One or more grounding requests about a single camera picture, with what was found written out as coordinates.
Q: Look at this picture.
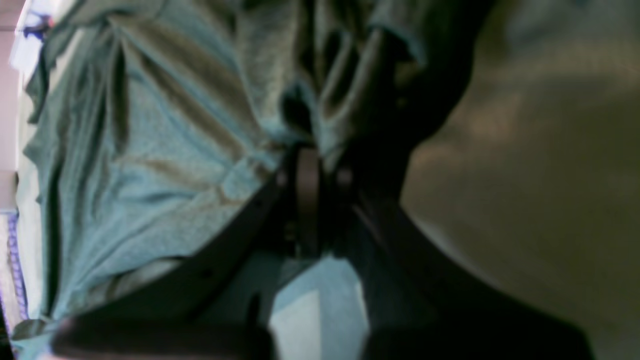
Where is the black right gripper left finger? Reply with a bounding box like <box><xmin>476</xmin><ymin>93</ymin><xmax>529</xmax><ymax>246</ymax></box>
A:
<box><xmin>50</xmin><ymin>146</ymin><xmax>321</xmax><ymax>360</ymax></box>

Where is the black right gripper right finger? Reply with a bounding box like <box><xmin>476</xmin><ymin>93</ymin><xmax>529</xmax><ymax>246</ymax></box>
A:
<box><xmin>333</xmin><ymin>30</ymin><xmax>594</xmax><ymax>360</ymax></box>

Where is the green T-shirt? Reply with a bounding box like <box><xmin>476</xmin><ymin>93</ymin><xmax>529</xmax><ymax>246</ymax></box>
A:
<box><xmin>12</xmin><ymin>0</ymin><xmax>491</xmax><ymax>360</ymax></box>

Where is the light green table cloth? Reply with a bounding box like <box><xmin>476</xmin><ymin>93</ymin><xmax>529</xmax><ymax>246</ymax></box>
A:
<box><xmin>15</xmin><ymin>0</ymin><xmax>640</xmax><ymax>360</ymax></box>

